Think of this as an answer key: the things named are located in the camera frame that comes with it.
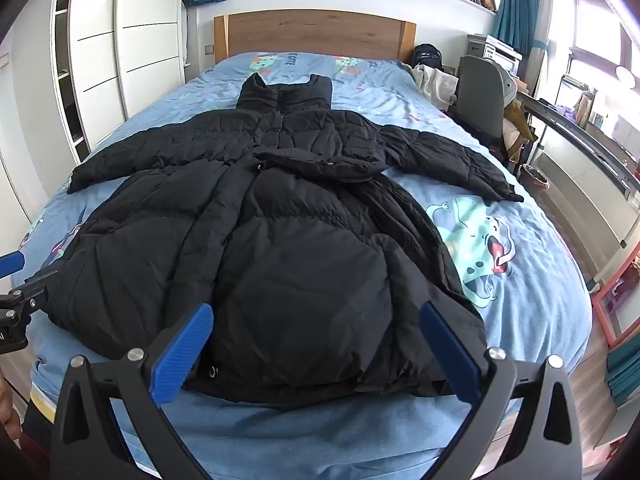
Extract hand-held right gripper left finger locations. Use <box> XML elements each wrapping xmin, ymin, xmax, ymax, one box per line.
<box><xmin>50</xmin><ymin>303</ymin><xmax>215</xmax><ymax>480</ymax></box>

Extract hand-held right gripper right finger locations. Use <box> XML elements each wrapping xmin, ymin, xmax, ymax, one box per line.
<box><xmin>419</xmin><ymin>301</ymin><xmax>583</xmax><ymax>480</ymax></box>

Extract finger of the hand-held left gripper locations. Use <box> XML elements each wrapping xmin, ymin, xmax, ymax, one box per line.
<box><xmin>0</xmin><ymin>251</ymin><xmax>26</xmax><ymax>277</ymax></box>
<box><xmin>0</xmin><ymin>267</ymin><xmax>60</xmax><ymax>322</ymax></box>

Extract black puffer coat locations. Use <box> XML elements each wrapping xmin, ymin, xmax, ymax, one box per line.
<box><xmin>47</xmin><ymin>72</ymin><xmax>525</xmax><ymax>405</ymax></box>

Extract brown clothes on chair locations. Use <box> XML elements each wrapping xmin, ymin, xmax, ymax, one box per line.
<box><xmin>501</xmin><ymin>97</ymin><xmax>540</xmax><ymax>163</ymax></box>

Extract beige clothes pile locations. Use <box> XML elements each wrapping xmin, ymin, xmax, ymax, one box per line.
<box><xmin>412</xmin><ymin>64</ymin><xmax>459</xmax><ymax>110</ymax></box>

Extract bed with blue printed sheet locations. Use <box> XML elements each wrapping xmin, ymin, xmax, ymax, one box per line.
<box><xmin>10</xmin><ymin>50</ymin><xmax>593</xmax><ymax>480</ymax></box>

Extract teal folded cloth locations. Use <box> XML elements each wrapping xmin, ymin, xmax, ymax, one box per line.
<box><xmin>604</xmin><ymin>335</ymin><xmax>640</xmax><ymax>407</ymax></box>

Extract small waste bin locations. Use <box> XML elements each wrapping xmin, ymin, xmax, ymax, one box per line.
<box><xmin>520</xmin><ymin>164</ymin><xmax>551</xmax><ymax>192</ymax></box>

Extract desk with dark edge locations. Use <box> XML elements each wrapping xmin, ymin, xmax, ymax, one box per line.
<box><xmin>515</xmin><ymin>89</ymin><xmax>640</xmax><ymax>197</ymax></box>

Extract grey chair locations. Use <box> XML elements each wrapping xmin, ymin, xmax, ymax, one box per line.
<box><xmin>447</xmin><ymin>55</ymin><xmax>519</xmax><ymax>147</ymax></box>

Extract white wardrobe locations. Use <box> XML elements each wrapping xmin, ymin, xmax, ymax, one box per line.
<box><xmin>0</xmin><ymin>0</ymin><xmax>190</xmax><ymax>241</ymax></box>

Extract black backpack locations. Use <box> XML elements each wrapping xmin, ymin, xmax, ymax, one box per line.
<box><xmin>412</xmin><ymin>44</ymin><xmax>445</xmax><ymax>71</ymax></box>

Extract white printer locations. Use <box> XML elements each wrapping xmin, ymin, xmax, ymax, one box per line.
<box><xmin>467</xmin><ymin>32</ymin><xmax>523</xmax><ymax>78</ymax></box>

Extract wooden headboard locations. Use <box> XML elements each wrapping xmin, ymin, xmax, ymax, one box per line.
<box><xmin>214</xmin><ymin>10</ymin><xmax>417</xmax><ymax>63</ymax></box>

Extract window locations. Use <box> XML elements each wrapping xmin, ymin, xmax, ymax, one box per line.
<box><xmin>547</xmin><ymin>0</ymin><xmax>640</xmax><ymax>136</ymax></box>

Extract red frame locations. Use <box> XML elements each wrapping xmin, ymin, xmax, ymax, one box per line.
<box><xmin>590</xmin><ymin>255</ymin><xmax>640</xmax><ymax>347</ymax></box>

